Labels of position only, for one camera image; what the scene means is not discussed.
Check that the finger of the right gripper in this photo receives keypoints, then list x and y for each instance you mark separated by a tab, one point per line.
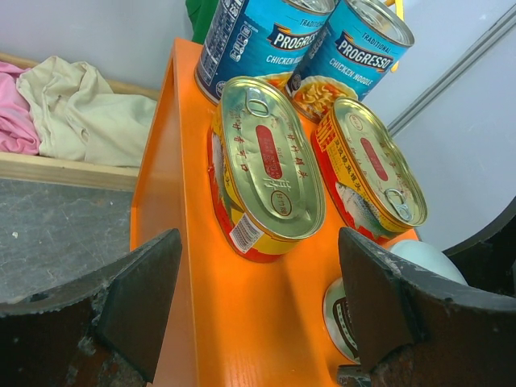
352	376

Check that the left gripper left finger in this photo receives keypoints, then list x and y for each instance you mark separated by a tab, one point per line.
117	315

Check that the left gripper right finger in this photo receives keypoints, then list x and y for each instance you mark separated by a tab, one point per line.
427	322

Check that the can with white lid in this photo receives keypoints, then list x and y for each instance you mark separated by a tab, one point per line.
335	306

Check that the oval red sardine tin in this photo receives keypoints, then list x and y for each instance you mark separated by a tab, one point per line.
266	188

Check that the blue soup can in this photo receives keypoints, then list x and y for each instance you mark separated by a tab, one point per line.
264	39

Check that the orange box counter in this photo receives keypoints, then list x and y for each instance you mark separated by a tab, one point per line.
232	322

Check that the wooden tray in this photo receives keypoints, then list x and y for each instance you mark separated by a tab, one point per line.
66	172

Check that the pink cloth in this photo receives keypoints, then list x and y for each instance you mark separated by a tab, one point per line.
18	133

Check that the beige cloth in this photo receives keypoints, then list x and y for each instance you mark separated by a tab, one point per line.
78	116

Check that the aluminium corner profile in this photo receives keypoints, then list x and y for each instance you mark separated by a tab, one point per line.
493	36

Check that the yellow plastic hanger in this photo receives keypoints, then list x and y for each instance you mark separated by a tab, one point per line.
399	10

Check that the green tank top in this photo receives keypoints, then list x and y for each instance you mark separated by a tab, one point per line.
200	13

